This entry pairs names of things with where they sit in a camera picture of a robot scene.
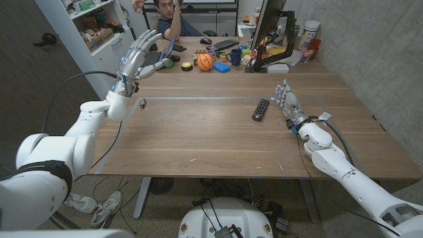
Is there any grey table leg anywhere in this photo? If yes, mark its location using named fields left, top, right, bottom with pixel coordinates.
left=299, top=178, right=321, bottom=224
left=133, top=177, right=152, bottom=219

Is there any white flat box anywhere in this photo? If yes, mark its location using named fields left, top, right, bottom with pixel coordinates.
left=266, top=63, right=290, bottom=74

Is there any red plastic cup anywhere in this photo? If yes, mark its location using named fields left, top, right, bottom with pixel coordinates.
left=309, top=38, right=322, bottom=60

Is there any black door handle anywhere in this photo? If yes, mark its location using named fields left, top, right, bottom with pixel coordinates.
left=32, top=32, right=58, bottom=47

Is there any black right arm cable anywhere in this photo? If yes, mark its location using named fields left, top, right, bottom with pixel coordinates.
left=309, top=115, right=356, bottom=168

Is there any dark open laptop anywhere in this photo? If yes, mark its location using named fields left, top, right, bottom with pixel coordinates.
left=140, top=36, right=176, bottom=69

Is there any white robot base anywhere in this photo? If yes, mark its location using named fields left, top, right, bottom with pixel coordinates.
left=177, top=197, right=274, bottom=238

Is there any yellow paper pad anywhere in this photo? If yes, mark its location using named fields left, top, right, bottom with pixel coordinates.
left=266, top=46, right=287, bottom=56

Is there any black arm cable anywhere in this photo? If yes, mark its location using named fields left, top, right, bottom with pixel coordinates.
left=41, top=70, right=119, bottom=135
left=309, top=115, right=356, bottom=168

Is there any white sneaker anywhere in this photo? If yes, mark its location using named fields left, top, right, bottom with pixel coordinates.
left=62, top=193, right=98, bottom=215
left=91, top=190, right=123, bottom=229

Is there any white shelf cabinet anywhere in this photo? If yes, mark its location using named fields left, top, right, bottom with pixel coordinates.
left=34, top=0, right=139, bottom=99

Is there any orange mini basketball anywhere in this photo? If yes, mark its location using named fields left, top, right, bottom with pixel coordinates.
left=197, top=53, right=213, bottom=72

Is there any dark blue mug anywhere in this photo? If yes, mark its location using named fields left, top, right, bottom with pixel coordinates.
left=226, top=48, right=243, bottom=67

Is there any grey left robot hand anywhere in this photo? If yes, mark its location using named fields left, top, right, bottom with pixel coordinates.
left=111, top=28, right=171, bottom=99

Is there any person in dark shirt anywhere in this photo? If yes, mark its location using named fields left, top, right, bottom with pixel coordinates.
left=132, top=0, right=204, bottom=42

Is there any brown cardboard box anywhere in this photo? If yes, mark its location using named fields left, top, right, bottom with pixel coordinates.
left=85, top=27, right=115, bottom=53

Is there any black computer keyboard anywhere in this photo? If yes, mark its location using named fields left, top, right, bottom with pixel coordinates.
left=206, top=38, right=239, bottom=52

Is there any small printed plastic cup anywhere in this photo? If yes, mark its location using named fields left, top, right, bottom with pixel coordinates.
left=299, top=46, right=313, bottom=63

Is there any black round fan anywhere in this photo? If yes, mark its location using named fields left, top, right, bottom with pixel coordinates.
left=148, top=177, right=175, bottom=195

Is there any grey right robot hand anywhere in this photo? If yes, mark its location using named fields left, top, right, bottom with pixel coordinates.
left=270, top=79, right=313, bottom=130

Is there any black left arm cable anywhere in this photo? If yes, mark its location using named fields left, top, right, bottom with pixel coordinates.
left=41, top=70, right=119, bottom=135

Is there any black monitor stand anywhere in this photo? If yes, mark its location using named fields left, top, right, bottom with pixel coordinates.
left=252, top=9, right=297, bottom=73

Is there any white printed canister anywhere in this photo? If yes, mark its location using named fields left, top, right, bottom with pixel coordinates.
left=298, top=20, right=321, bottom=50

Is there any black TV remote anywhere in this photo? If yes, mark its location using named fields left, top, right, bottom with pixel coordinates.
left=251, top=99, right=270, bottom=122

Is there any black computer monitor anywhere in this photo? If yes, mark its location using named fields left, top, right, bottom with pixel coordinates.
left=250, top=0, right=287, bottom=52

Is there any blue rectangular box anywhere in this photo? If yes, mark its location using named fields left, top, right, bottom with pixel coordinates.
left=212, top=61, right=232, bottom=74

